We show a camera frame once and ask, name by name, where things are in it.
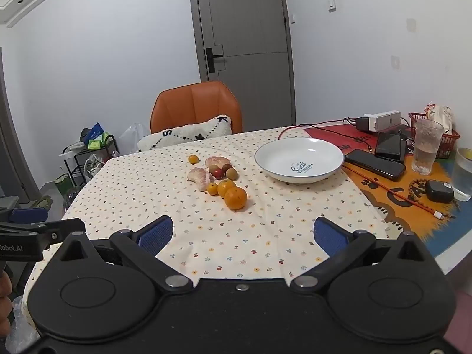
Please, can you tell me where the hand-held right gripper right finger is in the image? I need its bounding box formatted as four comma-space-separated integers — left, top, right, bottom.
289, 217, 437, 296

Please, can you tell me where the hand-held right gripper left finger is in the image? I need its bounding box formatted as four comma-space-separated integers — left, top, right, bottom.
55, 216, 194, 296

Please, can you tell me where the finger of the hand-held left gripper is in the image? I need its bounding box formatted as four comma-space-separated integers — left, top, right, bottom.
35, 218, 86, 246
0, 208, 49, 225

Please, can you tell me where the peeled pomelo segment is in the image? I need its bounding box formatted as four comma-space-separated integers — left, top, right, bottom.
205, 156, 232, 170
187, 168, 212, 192

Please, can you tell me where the orange mandarin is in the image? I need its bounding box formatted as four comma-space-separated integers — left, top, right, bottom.
224, 186, 248, 212
217, 179, 237, 197

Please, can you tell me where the white plate with blue rim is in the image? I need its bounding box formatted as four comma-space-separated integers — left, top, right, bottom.
254, 138, 345, 184

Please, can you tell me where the person's left hand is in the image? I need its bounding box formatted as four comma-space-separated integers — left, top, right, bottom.
0, 276, 14, 335

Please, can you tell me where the black metal rack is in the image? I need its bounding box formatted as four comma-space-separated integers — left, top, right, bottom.
59, 135, 120, 189

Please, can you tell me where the clear plastic bag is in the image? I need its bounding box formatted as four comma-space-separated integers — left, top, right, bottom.
0, 295, 40, 354

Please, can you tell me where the orange cat print mat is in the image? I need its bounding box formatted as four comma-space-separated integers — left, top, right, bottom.
341, 147, 472, 266

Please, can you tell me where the white plastic bag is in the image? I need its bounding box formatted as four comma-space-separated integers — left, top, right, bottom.
118, 122, 145, 154

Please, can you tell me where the white fluffy pillow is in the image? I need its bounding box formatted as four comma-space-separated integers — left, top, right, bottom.
137, 115, 232, 153

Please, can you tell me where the red paper sheet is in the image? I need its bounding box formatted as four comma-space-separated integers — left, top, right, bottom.
286, 123, 417, 156

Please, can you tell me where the blue packet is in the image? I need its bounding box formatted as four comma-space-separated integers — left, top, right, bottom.
88, 122, 106, 144

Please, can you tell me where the black earbuds case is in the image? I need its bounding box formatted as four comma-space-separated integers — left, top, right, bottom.
425, 179, 454, 203

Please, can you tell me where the white power strip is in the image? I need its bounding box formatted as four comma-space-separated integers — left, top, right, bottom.
363, 110, 402, 132

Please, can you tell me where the clear drinking glass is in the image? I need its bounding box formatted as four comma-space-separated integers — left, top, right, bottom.
411, 119, 445, 176
450, 147, 472, 202

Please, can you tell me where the orange leather chair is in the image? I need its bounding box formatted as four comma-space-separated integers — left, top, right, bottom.
150, 81, 243, 134

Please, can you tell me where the red plastic basket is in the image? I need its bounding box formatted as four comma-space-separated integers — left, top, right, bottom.
409, 112, 461, 159

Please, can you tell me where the white snack bag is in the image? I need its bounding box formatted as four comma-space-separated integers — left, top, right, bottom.
424, 102, 453, 133

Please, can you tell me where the grey door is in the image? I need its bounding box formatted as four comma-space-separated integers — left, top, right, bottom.
187, 0, 297, 126

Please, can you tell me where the grey door frame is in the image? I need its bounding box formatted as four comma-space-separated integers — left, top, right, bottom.
0, 46, 41, 204

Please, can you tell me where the orange charging cable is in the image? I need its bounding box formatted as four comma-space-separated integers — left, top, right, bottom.
341, 164, 445, 220

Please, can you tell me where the black cable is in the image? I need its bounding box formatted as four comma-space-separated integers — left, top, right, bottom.
299, 117, 358, 129

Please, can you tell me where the black door handle lock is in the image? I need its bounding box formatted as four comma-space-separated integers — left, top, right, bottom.
205, 47, 224, 73

